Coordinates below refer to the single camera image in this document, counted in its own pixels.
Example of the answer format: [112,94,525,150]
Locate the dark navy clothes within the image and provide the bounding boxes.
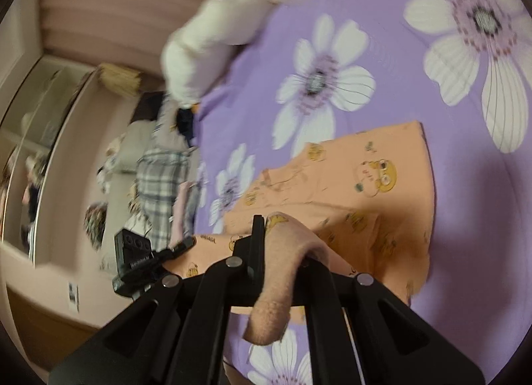
[175,106,205,148]

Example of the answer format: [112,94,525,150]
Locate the white fluffy blanket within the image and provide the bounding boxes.
[161,0,275,109]

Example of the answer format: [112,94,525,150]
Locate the mirrored wardrobe door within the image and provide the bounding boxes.
[0,54,97,265]

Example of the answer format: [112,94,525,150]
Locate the leopard print cushion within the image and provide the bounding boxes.
[83,202,109,250]

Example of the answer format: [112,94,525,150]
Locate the yellow pleated fabric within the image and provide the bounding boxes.
[97,63,142,96]

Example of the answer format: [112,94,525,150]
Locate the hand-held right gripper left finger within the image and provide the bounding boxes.
[50,214,267,385]

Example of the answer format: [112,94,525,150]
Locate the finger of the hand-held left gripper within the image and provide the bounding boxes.
[166,237,196,255]

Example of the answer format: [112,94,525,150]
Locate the dark brown cushion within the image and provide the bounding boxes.
[131,92,167,123]

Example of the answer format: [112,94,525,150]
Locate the pale pink garment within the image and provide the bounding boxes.
[170,181,193,244]

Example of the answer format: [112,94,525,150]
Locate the beige pillow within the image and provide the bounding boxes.
[116,121,161,173]

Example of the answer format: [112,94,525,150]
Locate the orange printed long-sleeve shirt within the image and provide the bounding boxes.
[170,121,437,346]

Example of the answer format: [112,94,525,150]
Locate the beige curtain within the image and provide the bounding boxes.
[39,0,258,78]

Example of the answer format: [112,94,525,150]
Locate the purple floral bedsheet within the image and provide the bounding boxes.
[183,0,532,385]

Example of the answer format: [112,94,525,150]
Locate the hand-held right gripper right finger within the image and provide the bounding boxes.
[293,258,485,385]

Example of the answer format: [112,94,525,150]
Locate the grey plaid blanket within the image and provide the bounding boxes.
[125,148,200,250]

